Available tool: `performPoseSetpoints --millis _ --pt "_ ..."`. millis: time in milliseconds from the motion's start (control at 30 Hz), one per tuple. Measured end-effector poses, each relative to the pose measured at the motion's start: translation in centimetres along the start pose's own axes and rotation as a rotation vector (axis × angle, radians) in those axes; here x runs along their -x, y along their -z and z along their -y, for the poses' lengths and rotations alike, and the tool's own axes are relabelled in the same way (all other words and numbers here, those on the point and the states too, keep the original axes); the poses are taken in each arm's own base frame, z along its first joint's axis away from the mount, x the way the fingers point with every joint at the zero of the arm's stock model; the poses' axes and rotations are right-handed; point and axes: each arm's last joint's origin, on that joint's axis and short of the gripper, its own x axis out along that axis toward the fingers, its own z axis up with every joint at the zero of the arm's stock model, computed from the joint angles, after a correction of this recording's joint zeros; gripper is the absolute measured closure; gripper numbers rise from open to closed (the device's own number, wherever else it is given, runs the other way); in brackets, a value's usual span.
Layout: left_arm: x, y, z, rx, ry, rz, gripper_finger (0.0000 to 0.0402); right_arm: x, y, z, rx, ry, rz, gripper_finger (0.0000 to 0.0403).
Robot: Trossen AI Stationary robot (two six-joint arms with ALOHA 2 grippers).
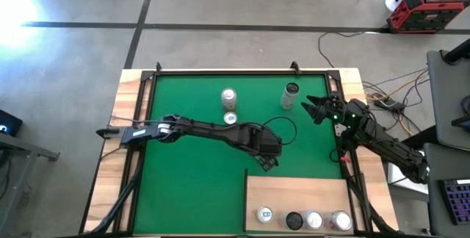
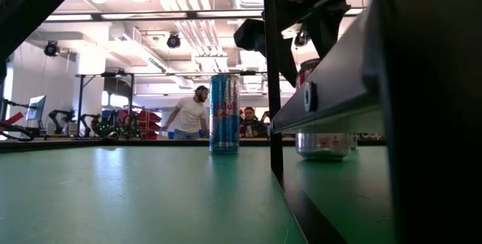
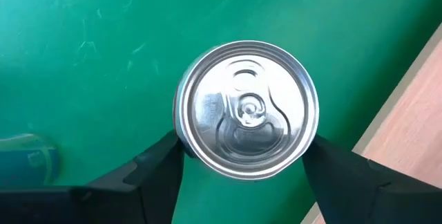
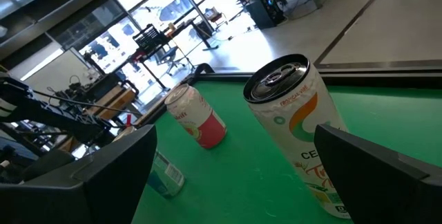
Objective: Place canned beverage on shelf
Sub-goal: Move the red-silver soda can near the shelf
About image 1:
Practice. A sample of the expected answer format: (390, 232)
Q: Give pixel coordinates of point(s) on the black table frame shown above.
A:
(238, 72)

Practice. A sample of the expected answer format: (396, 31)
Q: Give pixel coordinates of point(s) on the blue silver Red Bull can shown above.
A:
(264, 214)
(230, 118)

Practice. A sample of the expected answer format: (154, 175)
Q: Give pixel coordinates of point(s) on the white red Spindrift can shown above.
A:
(229, 98)
(314, 219)

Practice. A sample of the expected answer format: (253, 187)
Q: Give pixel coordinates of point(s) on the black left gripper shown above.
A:
(260, 142)

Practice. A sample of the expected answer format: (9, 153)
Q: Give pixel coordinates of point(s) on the black rig pole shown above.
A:
(455, 52)

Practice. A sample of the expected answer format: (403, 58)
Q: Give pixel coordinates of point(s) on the white Celsius can black lid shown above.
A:
(293, 220)
(290, 96)

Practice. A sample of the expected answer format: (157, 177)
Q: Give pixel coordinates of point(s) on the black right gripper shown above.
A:
(336, 109)

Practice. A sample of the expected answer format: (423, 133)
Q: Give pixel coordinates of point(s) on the black power strip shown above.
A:
(391, 104)

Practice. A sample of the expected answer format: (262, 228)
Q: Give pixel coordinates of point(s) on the red toolbox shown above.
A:
(426, 10)

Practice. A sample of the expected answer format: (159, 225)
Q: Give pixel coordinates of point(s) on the black frame clamp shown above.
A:
(294, 67)
(158, 66)

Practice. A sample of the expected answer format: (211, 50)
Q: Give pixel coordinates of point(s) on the black backlit keyboard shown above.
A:
(457, 201)

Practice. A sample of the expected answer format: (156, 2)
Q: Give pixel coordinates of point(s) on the black device with light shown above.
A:
(9, 122)

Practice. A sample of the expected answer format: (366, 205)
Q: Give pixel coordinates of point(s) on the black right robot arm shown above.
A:
(385, 146)

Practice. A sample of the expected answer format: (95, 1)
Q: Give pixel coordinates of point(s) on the silver Diet Coke can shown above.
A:
(340, 220)

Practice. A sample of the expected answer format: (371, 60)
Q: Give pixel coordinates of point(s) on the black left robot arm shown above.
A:
(205, 130)

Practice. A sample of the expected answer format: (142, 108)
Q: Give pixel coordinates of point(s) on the grey desk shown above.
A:
(448, 102)
(440, 164)

